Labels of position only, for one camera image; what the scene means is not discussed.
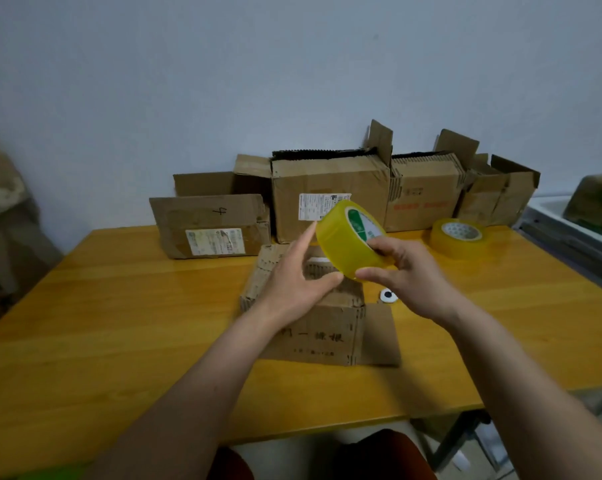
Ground person's right leg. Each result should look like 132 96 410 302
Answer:
333 429 437 480

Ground small open cardboard box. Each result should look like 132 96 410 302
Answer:
239 243 402 367

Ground plain open cardboard box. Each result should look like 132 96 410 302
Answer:
173 154 273 198

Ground cardboard box red print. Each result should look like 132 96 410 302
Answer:
384 129 480 233

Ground yellow tape roll green label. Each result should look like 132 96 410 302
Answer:
315 200 388 282

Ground person's right forearm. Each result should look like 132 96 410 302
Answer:
441 310 602 480

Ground person's left leg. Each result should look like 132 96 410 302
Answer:
206 447 255 480

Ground green brown wrapped bundle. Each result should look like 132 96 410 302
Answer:
563 173 602 231

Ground person's left forearm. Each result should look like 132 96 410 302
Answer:
81 306 287 480

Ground dark metal table leg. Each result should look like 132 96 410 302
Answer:
425 409 492 476

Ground person's right hand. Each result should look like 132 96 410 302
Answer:
354 237 464 328

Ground white cabinet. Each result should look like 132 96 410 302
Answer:
513 195 602 299

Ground yellow tape roll white core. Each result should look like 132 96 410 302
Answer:
429 218 492 261

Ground flat cardboard box white label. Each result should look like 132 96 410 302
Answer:
149 194 272 260

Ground open cardboard box dark flaps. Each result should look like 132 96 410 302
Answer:
455 153 541 228

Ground large cardboard box white label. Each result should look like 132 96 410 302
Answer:
270 120 394 244

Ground person's leg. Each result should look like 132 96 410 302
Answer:
206 447 255 480
333 429 437 480

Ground camouflage cloth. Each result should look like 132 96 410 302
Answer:
0 130 65 336

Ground person's left hand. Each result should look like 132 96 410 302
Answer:
253 222 344 331

